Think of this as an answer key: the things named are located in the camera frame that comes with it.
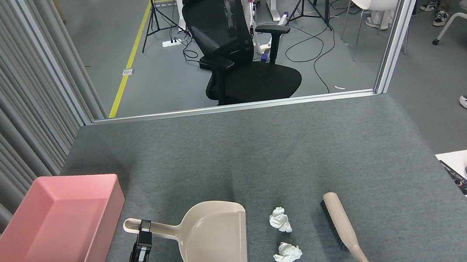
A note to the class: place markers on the silver floor plate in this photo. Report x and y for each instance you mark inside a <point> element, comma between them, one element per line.
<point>128,72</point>

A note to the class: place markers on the white floor scrap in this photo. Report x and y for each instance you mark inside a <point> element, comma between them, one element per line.
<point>339,88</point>

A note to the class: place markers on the black office chair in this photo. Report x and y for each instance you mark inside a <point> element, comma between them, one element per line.
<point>254,82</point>

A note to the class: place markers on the white power strip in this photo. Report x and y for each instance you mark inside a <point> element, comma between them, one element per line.
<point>171,42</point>

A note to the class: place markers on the beige hand brush black bristles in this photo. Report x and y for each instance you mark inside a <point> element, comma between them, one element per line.
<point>340,220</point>

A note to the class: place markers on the white tissue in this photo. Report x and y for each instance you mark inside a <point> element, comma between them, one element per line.
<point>287,253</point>
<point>280,221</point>

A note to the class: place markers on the beige plastic dustpan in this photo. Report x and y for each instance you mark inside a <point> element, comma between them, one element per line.
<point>216,247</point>

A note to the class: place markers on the pink plastic bin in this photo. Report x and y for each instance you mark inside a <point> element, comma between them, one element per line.
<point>30,242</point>

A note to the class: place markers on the small black device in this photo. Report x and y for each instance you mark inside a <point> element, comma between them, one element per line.
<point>454,175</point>

